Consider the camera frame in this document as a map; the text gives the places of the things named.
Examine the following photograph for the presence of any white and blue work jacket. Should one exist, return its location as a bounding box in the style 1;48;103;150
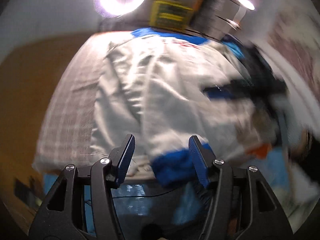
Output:
90;30;267;186

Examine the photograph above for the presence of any orange cloth under blanket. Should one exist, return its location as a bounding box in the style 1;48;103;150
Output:
245;143;272;159

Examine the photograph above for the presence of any blue floor mat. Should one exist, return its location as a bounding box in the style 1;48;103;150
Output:
42;147;291;230

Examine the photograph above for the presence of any grey plaid blanket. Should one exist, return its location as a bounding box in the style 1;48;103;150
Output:
33;33;111;173

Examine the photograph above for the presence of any white clip desk lamp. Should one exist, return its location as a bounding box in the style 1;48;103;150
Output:
226;0;255;30

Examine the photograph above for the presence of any yellow green patterned box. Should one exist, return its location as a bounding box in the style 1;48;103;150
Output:
149;0;193;32

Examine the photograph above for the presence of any landscape painting wall scroll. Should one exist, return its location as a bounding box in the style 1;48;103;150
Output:
268;8;319;99

